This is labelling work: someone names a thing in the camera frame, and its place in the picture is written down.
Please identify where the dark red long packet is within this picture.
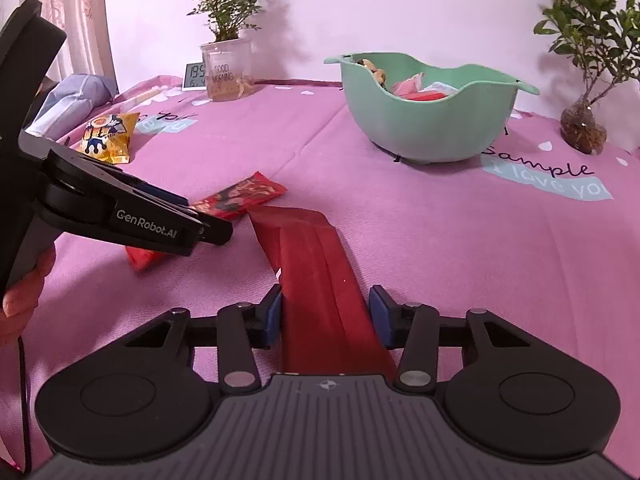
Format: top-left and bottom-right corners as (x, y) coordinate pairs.
(248, 205), (399, 377)

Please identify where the small plant in clear pot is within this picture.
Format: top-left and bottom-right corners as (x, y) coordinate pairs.
(182, 0), (269, 103)

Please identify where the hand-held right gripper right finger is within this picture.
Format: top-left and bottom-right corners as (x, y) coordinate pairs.
(369, 285), (571, 394)

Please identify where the nut bar packet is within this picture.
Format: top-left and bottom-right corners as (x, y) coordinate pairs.
(356, 58), (390, 90)

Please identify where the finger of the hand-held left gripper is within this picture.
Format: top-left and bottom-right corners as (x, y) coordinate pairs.
(172, 205), (235, 247)
(102, 167), (191, 209)

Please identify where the small digital clock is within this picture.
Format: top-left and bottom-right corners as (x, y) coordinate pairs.
(182, 61), (207, 91)

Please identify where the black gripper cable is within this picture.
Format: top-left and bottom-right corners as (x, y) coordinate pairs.
(16, 335), (35, 473)

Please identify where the blue grey cloth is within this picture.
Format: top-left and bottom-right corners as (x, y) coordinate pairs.
(25, 73), (119, 137)

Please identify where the leafy plant in glass vase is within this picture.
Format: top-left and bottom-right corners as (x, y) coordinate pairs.
(532, 0), (640, 156)

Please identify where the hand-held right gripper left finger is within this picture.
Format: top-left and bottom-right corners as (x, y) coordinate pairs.
(85, 284), (283, 394)

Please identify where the green plastic bowl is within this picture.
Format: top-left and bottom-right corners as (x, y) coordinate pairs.
(323, 51), (541, 164)

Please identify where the red picture snack packet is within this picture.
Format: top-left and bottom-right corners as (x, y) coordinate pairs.
(124, 171), (289, 272)

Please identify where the yellow cartoon snack packet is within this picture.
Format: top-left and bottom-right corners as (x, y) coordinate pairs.
(76, 111), (141, 166)

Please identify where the pink printed tablecloth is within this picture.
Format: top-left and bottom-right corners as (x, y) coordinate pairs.
(0, 76), (640, 461)

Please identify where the pale patterned curtain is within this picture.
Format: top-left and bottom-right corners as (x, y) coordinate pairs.
(30, 0), (119, 98)

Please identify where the person's left hand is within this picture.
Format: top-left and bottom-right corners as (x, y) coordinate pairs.
(0, 244), (57, 347)

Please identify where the red clear bar packet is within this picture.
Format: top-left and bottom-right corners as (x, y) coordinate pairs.
(399, 90), (451, 102)

